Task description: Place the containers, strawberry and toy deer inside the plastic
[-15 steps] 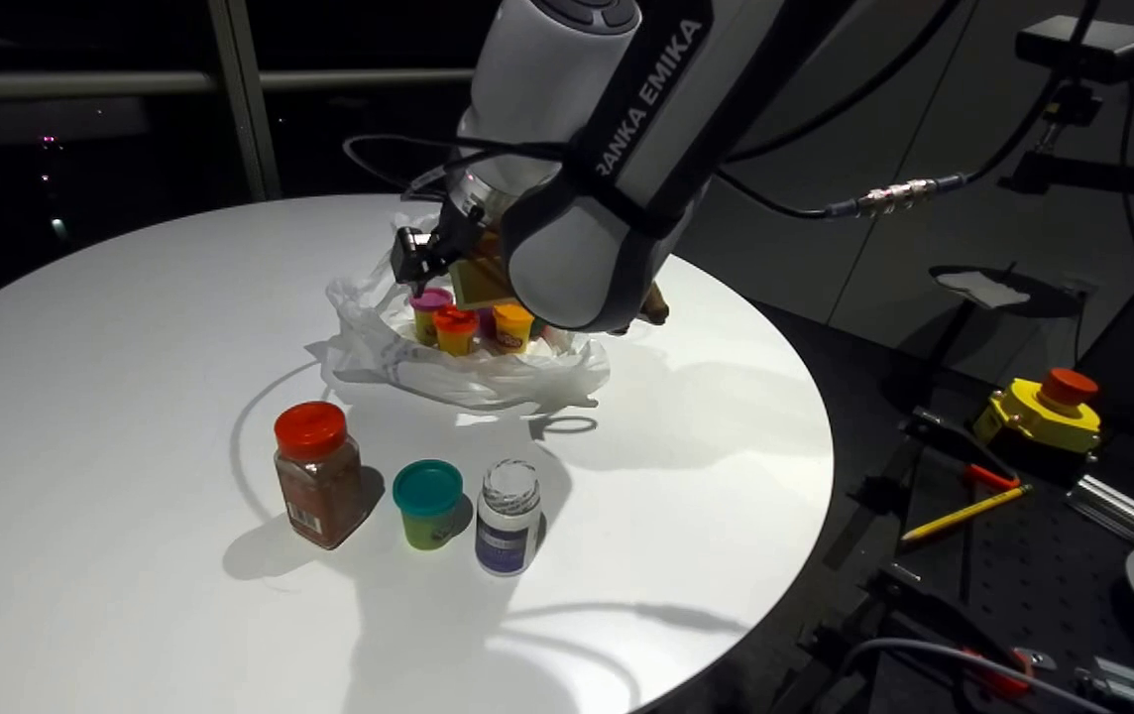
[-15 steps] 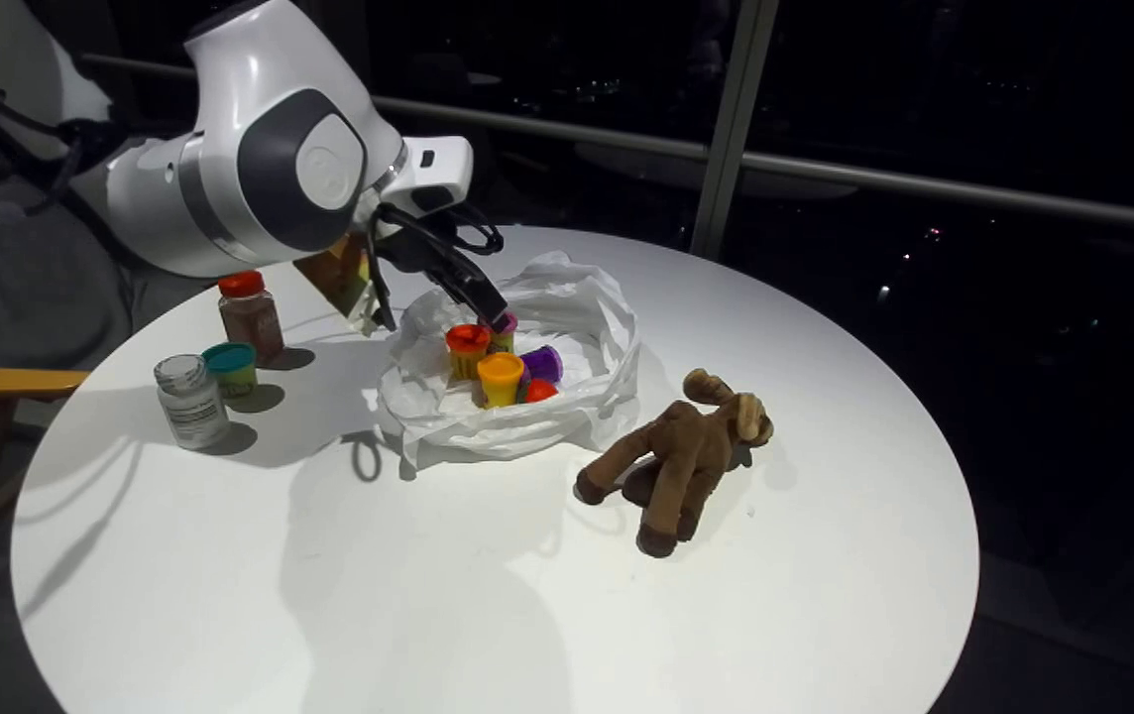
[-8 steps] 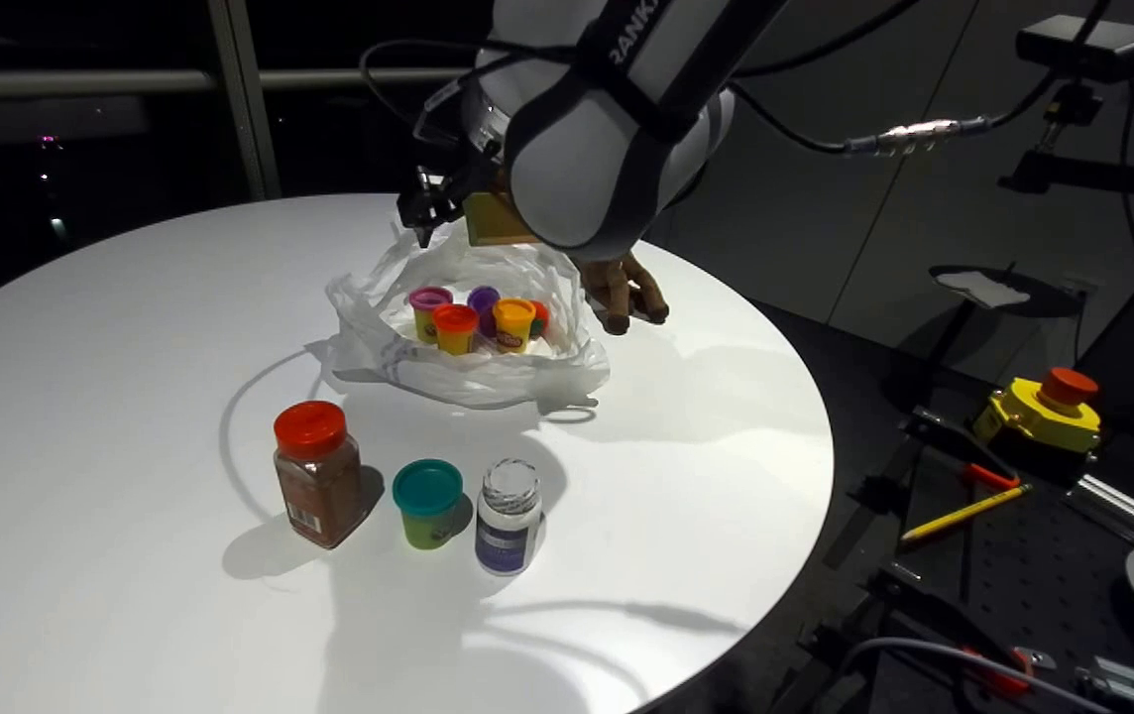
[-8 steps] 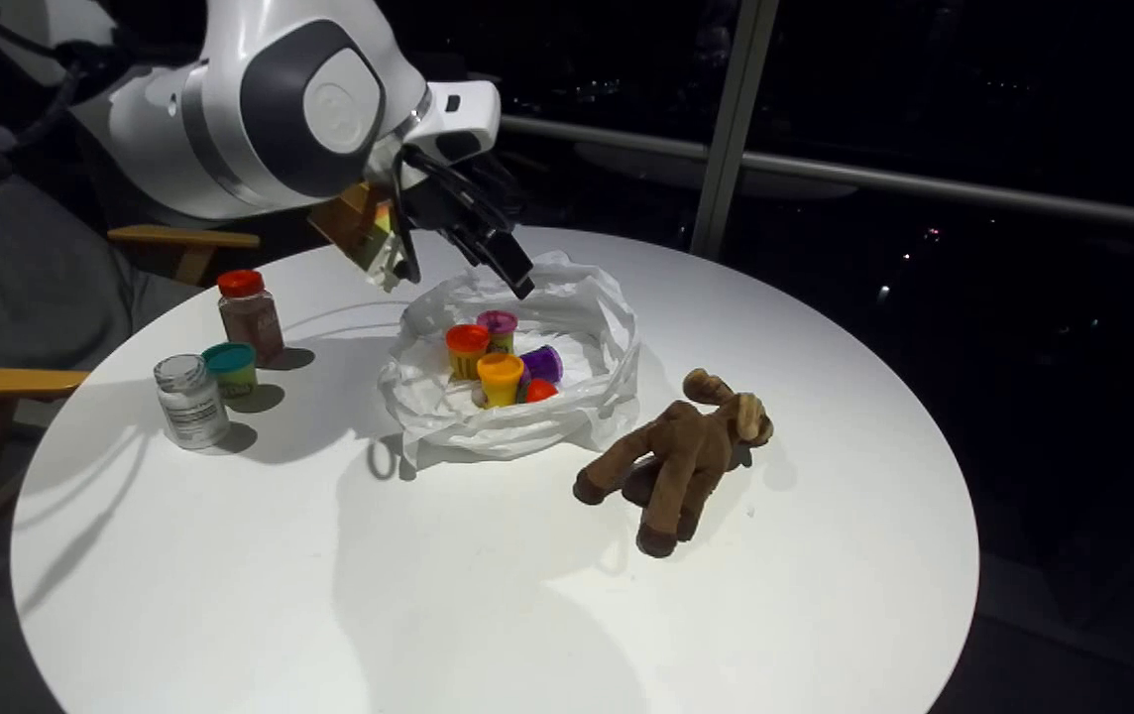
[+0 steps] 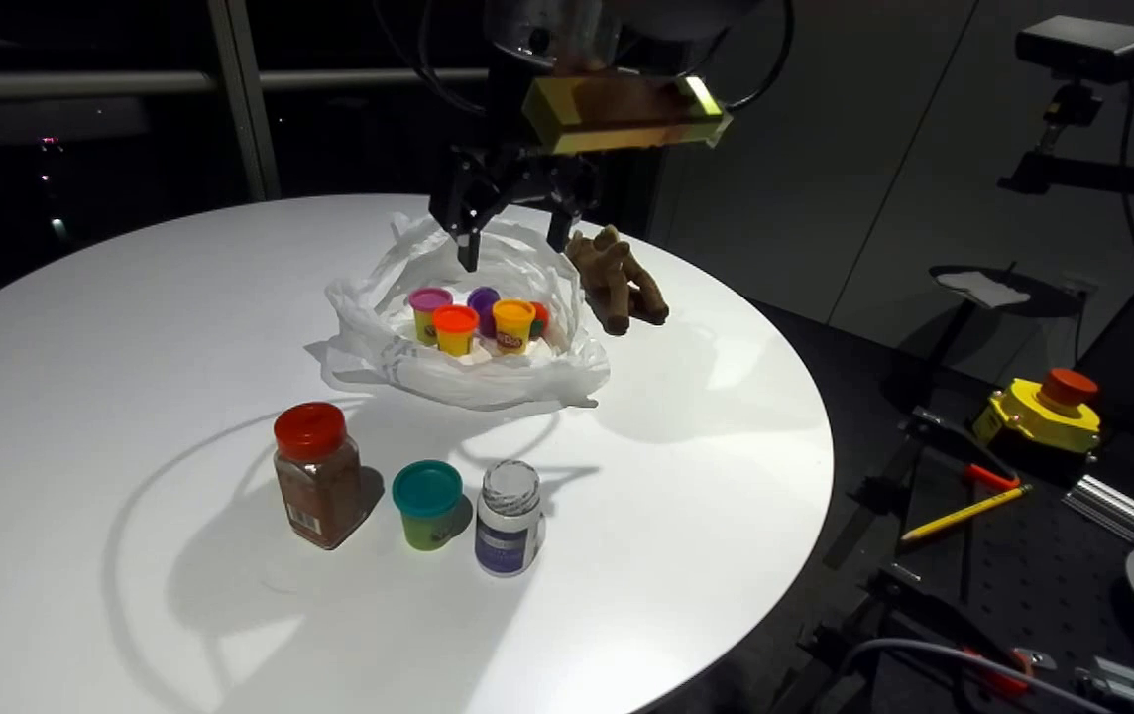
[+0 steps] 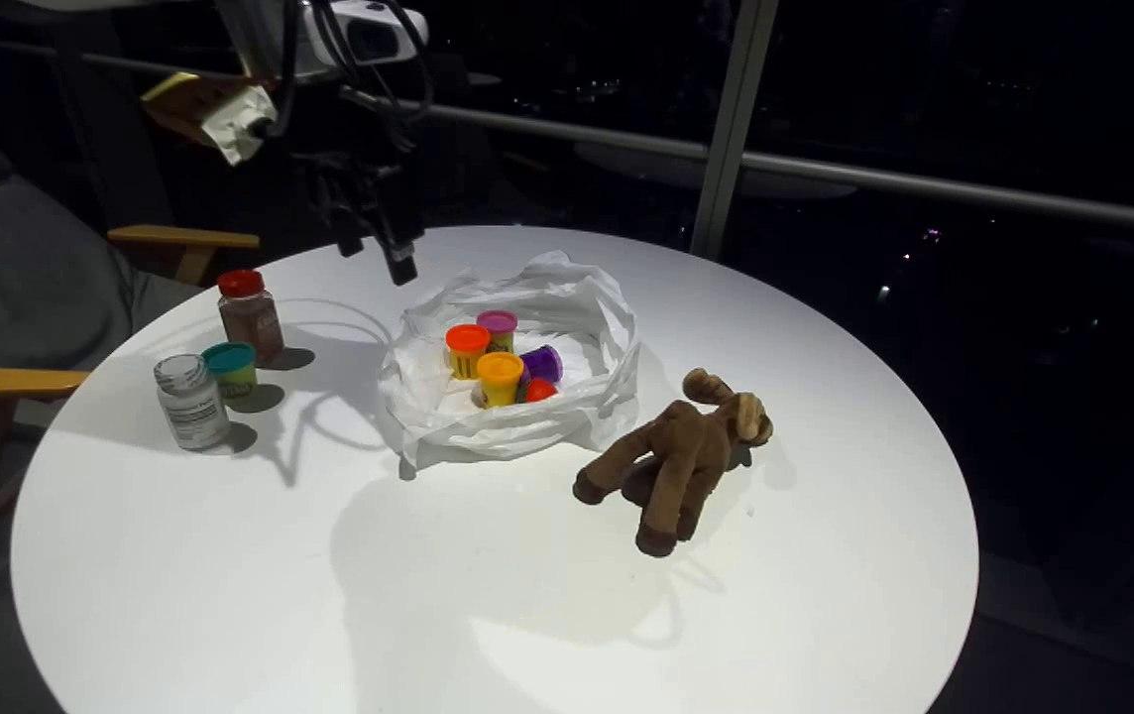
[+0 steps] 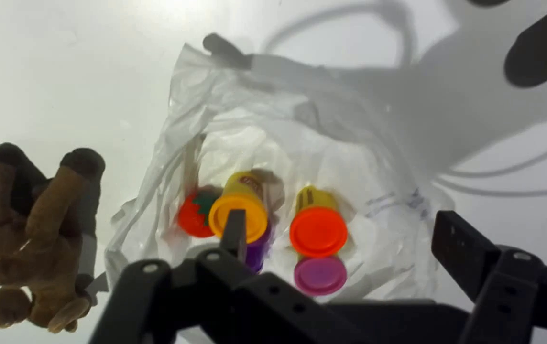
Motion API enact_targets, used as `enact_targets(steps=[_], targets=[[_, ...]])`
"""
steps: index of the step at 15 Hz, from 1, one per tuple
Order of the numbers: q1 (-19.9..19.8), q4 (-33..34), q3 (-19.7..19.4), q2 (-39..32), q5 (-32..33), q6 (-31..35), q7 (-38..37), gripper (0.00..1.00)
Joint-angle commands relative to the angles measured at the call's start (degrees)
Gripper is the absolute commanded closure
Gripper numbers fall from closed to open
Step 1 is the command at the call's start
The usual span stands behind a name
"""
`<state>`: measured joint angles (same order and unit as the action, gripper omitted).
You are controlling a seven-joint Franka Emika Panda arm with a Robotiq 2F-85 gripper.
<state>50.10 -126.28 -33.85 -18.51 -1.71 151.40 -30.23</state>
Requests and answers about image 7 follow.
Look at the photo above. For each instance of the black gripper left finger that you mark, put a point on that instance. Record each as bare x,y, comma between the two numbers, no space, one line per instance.
152,298

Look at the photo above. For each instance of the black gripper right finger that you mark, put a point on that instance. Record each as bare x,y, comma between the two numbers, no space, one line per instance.
504,292

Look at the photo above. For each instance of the red toy strawberry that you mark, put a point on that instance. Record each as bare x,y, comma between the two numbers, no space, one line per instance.
193,216

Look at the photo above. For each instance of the purple plastic container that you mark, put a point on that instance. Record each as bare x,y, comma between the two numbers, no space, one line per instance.
258,248

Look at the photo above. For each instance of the yellow container light orange lid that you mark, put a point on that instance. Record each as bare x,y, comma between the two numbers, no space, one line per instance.
238,206

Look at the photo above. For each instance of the yellow-green container magenta lid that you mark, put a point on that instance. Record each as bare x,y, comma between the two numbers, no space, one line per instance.
323,275

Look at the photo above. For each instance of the yellow container red-orange lid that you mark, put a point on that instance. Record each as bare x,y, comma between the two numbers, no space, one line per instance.
319,229

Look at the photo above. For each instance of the brown toy deer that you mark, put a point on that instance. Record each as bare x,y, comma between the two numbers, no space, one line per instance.
38,248

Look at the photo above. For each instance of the white plastic bag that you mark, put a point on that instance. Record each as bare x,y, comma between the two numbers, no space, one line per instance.
351,152

